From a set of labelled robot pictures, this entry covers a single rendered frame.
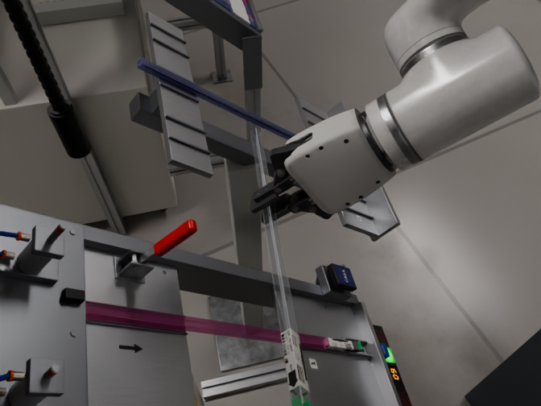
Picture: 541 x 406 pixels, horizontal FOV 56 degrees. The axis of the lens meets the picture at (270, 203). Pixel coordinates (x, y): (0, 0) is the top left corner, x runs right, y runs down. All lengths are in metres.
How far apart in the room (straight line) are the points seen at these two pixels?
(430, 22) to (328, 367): 0.49
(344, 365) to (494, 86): 0.48
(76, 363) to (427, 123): 0.39
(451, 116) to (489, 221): 1.50
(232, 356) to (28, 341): 1.22
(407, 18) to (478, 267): 1.41
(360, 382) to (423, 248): 1.09
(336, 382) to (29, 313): 0.47
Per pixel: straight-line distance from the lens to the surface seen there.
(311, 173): 0.57
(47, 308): 0.47
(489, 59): 0.54
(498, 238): 1.99
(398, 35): 0.57
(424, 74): 0.55
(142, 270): 0.60
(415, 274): 1.81
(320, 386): 0.75
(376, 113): 0.55
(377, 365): 0.88
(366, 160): 0.57
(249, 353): 1.63
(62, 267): 0.49
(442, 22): 0.57
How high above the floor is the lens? 1.55
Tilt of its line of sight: 54 degrees down
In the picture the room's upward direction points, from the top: straight up
